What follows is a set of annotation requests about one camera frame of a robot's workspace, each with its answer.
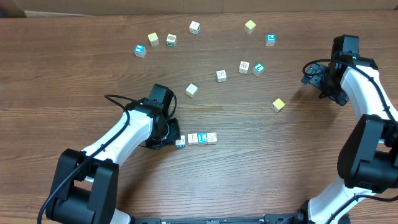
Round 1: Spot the green 7 block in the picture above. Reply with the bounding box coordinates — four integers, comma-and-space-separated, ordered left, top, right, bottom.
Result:
252, 63, 265, 77

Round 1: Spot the plain wood block R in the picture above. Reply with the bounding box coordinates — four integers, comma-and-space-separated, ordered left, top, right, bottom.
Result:
216, 70, 227, 83

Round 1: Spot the wood block green J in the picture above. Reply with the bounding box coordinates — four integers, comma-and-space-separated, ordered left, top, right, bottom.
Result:
189, 21, 200, 35

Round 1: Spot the red U block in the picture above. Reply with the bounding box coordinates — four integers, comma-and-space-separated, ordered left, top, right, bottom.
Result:
175, 135, 186, 148

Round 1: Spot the yellow top block left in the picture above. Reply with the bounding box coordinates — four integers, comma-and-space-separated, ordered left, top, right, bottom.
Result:
148, 32, 159, 46

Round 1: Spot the brown engraved wood block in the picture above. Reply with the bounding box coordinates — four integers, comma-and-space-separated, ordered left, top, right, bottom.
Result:
207, 133, 218, 144

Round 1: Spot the blue P block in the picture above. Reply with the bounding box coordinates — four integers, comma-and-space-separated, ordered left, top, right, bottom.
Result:
265, 34, 276, 47

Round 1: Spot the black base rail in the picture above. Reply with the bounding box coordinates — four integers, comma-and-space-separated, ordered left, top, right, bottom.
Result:
133, 213, 312, 224

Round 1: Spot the yellow top block far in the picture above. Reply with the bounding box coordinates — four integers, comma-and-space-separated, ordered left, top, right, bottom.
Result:
244, 20, 256, 34

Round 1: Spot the wood block red side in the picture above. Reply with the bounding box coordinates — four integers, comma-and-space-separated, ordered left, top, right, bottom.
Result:
238, 61, 249, 74

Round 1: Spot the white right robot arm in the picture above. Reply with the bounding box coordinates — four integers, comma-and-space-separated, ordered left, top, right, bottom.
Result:
288, 35, 397, 223

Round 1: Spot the green B block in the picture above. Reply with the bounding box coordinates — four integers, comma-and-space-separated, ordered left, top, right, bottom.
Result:
166, 34, 177, 47

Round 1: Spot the blue top block left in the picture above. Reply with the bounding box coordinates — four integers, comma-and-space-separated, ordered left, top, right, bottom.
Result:
134, 44, 146, 58

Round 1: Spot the plain wood block S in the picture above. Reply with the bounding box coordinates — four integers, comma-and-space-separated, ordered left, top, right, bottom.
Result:
185, 83, 198, 98

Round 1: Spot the yellow top block near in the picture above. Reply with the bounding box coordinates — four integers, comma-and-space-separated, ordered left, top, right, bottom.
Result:
272, 98, 285, 113

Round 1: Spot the blue L block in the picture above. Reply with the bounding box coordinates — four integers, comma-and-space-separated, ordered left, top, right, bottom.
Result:
198, 133, 208, 145

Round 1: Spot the yellow block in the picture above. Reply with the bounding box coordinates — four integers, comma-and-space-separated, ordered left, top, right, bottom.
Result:
272, 98, 285, 113
148, 32, 159, 46
244, 20, 256, 34

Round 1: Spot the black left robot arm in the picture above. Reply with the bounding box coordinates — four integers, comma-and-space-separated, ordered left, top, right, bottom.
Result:
37, 84, 180, 224

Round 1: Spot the blue T block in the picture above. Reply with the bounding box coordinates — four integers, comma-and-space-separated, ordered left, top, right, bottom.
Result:
187, 133, 198, 145

